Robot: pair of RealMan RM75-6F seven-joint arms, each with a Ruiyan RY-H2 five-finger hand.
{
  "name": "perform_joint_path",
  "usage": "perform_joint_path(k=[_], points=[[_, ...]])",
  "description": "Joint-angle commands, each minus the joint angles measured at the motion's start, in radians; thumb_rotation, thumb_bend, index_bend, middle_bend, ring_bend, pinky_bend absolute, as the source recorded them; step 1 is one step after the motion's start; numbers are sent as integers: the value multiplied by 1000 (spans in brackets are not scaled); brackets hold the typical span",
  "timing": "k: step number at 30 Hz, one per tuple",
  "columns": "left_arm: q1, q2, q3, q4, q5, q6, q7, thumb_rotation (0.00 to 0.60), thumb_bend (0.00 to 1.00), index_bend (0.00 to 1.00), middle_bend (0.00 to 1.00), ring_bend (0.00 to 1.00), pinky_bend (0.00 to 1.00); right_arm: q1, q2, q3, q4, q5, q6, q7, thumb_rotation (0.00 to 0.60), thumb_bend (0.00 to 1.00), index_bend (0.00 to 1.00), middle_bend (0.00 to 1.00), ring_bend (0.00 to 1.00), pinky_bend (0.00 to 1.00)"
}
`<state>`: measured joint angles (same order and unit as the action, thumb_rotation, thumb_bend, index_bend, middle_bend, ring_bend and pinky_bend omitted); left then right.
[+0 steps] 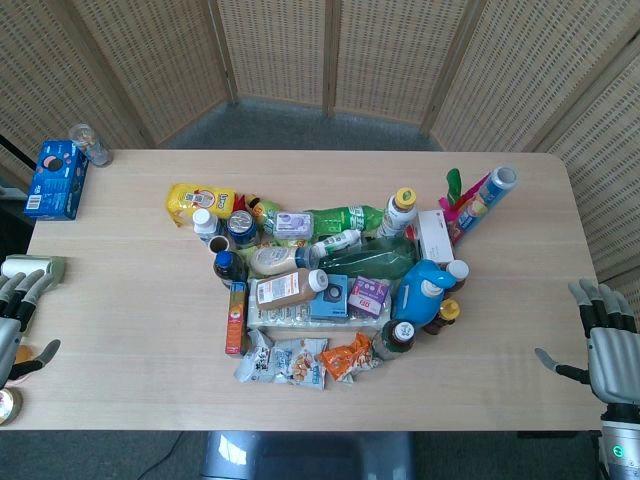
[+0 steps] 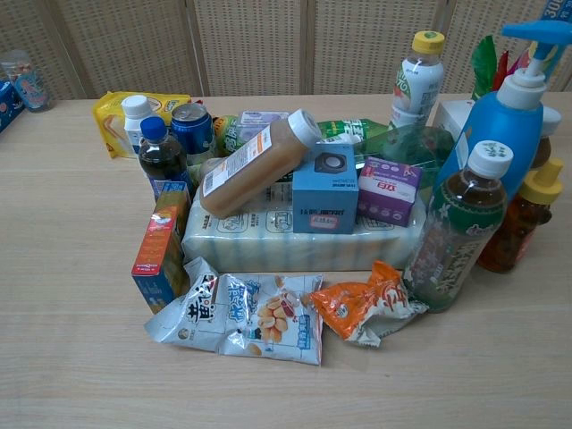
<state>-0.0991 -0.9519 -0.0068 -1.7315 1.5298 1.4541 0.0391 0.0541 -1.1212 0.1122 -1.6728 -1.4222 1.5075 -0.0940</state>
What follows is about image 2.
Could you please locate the orange and blue yellow box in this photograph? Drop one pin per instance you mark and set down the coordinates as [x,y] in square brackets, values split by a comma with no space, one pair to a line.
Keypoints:
[158,250]

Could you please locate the blue speaker box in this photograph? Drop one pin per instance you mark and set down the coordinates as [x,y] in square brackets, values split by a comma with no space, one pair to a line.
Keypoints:
[324,205]

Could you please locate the purple soap box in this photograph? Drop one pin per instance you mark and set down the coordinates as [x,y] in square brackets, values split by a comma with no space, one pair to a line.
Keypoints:
[389,196]

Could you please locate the white carton box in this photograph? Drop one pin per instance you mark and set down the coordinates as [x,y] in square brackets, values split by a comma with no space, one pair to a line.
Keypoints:
[449,118]

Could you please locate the dark blue object corner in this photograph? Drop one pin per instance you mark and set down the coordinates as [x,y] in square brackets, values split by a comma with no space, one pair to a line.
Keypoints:
[8,105]

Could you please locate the large tissue pack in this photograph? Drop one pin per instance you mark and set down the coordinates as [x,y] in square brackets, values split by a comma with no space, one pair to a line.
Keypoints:
[286,250]

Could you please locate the brown juice bottle white cap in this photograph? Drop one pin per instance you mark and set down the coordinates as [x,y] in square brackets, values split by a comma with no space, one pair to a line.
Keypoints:
[250,170]

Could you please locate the pale purple white packet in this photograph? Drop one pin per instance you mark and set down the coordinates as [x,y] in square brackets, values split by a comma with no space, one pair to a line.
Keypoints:
[254,123]

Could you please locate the green label drink bottle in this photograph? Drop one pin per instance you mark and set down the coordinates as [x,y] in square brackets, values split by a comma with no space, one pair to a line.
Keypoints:
[228,132]

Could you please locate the green printed snack bag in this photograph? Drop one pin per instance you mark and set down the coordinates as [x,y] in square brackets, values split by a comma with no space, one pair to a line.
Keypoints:
[344,127]

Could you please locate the white peanut snack bag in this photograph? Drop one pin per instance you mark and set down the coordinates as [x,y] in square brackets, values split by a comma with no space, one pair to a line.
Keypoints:
[250,317]

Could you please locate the orange snack bag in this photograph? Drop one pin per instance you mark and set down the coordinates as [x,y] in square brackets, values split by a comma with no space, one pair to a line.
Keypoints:
[357,308]

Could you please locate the blue drink can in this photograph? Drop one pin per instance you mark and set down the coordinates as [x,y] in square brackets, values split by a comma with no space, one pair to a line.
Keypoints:
[192,129]

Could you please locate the cola bottle blue cap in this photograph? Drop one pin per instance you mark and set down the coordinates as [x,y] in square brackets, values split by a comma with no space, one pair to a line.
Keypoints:
[161,156]

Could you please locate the green transparent plastic bag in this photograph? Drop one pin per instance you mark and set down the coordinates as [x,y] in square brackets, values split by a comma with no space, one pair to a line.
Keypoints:
[415,145]

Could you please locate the green label tea bottle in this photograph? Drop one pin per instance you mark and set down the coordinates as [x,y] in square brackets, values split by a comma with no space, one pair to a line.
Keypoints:
[456,232]

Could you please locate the beige perforated folding screen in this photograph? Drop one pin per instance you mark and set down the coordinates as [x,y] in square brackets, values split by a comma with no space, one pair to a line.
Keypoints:
[250,44]

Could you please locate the small white bottle white cap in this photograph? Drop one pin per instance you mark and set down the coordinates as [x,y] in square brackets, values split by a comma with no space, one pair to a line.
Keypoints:
[134,118]

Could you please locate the white drink bottle yellow cap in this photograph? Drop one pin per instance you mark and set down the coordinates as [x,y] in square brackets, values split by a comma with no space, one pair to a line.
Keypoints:
[418,89]

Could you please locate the yellow snack bag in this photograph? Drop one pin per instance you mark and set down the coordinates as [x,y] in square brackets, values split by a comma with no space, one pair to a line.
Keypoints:
[109,125]

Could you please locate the honey bottle yellow cap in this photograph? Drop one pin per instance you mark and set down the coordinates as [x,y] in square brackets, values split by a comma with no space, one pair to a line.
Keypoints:
[514,228]

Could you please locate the blue pump dispenser bottle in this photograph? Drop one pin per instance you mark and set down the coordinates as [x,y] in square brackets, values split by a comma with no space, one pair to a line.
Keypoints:
[500,129]

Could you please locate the green and red feathers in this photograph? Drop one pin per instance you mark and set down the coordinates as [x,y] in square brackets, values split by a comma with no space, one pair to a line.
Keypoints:
[485,62]

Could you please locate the clear printed cup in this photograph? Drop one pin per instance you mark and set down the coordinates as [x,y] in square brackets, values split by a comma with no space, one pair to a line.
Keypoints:
[29,82]

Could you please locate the blue sign with white digits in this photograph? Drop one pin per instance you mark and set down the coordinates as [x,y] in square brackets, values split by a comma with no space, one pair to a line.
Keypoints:
[556,8]

